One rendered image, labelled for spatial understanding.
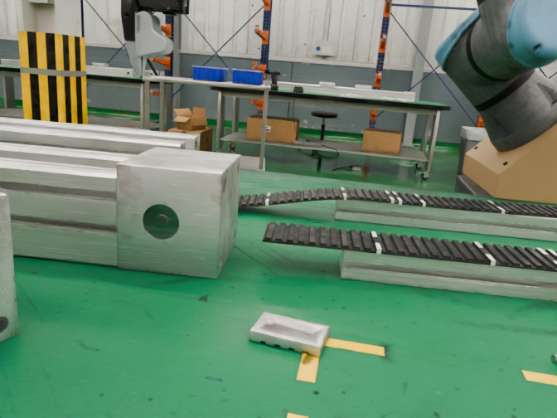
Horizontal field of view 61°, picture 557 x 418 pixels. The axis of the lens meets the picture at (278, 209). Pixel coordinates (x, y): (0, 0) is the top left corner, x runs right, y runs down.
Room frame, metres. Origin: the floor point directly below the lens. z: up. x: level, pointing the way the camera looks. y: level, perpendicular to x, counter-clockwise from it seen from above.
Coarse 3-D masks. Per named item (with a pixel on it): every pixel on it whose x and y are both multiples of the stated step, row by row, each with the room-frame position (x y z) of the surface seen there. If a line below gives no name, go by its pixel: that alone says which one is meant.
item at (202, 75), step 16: (144, 80) 3.41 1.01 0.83; (160, 80) 3.42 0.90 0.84; (176, 80) 3.42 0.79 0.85; (192, 80) 3.43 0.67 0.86; (208, 80) 3.57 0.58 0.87; (224, 80) 3.72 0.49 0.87; (240, 80) 3.49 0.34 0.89; (256, 80) 3.48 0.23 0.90; (160, 96) 3.92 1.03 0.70; (144, 112) 3.42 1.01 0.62; (160, 112) 3.92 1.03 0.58; (144, 128) 3.42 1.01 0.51; (160, 128) 3.92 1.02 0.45; (240, 160) 3.77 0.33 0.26; (256, 160) 3.82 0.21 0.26
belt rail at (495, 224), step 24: (336, 216) 0.60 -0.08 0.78; (360, 216) 0.59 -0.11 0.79; (384, 216) 0.59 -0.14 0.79; (408, 216) 0.60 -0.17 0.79; (432, 216) 0.59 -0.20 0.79; (456, 216) 0.59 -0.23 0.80; (480, 216) 0.58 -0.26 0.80; (504, 216) 0.58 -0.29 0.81; (528, 216) 0.58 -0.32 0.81; (552, 240) 0.58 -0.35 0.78
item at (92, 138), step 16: (0, 128) 0.59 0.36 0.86; (16, 128) 0.60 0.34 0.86; (32, 128) 0.61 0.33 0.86; (48, 128) 0.66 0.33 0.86; (64, 128) 0.66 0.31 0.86; (80, 128) 0.66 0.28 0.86; (96, 128) 0.66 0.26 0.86; (112, 128) 0.67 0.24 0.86; (32, 144) 0.60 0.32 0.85; (48, 144) 0.60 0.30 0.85; (64, 144) 0.59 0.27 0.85; (80, 144) 0.59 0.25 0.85; (96, 144) 0.58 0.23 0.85; (112, 144) 0.58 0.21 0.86; (128, 144) 0.58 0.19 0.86; (144, 144) 0.58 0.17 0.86; (160, 144) 0.58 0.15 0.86; (176, 144) 0.58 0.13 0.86; (192, 144) 0.65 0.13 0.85
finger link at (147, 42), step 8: (136, 16) 0.74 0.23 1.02; (144, 16) 0.74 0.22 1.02; (136, 24) 0.74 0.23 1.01; (144, 24) 0.74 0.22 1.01; (152, 24) 0.74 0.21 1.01; (136, 32) 0.74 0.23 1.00; (144, 32) 0.74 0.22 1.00; (152, 32) 0.74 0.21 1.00; (136, 40) 0.74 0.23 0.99; (144, 40) 0.74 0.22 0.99; (152, 40) 0.74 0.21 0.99; (160, 40) 0.74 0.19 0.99; (128, 48) 0.74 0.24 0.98; (136, 48) 0.74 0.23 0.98; (144, 48) 0.74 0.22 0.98; (152, 48) 0.74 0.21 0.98; (160, 48) 0.74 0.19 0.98; (136, 56) 0.74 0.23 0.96; (136, 64) 0.75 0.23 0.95; (136, 72) 0.75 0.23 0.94
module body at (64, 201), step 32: (0, 160) 0.41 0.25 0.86; (32, 160) 0.47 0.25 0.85; (64, 160) 0.47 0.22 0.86; (96, 160) 0.46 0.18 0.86; (32, 192) 0.39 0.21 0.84; (64, 192) 0.40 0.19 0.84; (96, 192) 0.40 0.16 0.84; (32, 224) 0.40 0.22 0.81; (64, 224) 0.40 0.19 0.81; (96, 224) 0.40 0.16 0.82; (32, 256) 0.39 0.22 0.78; (64, 256) 0.39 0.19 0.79; (96, 256) 0.39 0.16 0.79
